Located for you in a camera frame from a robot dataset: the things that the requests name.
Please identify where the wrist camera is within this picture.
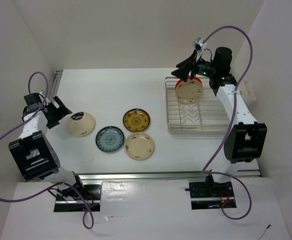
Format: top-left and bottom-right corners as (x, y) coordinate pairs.
(38, 92), (51, 106)
(192, 37), (207, 60)

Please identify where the orange plastic plate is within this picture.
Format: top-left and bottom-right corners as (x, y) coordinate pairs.
(174, 77), (203, 90)

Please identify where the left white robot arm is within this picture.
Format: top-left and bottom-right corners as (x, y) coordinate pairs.
(8, 93), (86, 200)

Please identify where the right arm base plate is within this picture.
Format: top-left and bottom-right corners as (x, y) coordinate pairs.
(184, 177), (237, 210)

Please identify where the wire dish rack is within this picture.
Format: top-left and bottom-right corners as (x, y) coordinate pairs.
(164, 76), (230, 137)

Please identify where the beige plate with green brushstroke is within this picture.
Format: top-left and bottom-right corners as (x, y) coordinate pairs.
(65, 111), (96, 138)

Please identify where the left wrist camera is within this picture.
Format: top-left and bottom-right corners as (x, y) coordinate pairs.
(38, 92), (51, 106)

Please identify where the aluminium frame rail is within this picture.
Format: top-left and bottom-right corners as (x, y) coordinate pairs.
(25, 70), (262, 183)

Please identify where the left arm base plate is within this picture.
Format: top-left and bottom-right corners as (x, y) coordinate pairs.
(49, 182), (102, 213)

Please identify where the yellow plate with dark rim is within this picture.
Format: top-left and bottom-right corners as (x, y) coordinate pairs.
(122, 108), (151, 133)

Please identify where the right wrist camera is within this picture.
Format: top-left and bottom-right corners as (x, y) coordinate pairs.
(192, 37), (207, 60)

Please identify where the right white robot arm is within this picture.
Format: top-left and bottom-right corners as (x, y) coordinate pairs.
(171, 46), (267, 197)

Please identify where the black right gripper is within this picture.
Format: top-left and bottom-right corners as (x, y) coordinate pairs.
(171, 49), (217, 83)

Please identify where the beige plate with flower motifs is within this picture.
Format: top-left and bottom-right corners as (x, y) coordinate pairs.
(124, 132), (155, 161)

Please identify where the blue floral plate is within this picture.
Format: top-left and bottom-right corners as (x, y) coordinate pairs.
(95, 126), (125, 153)

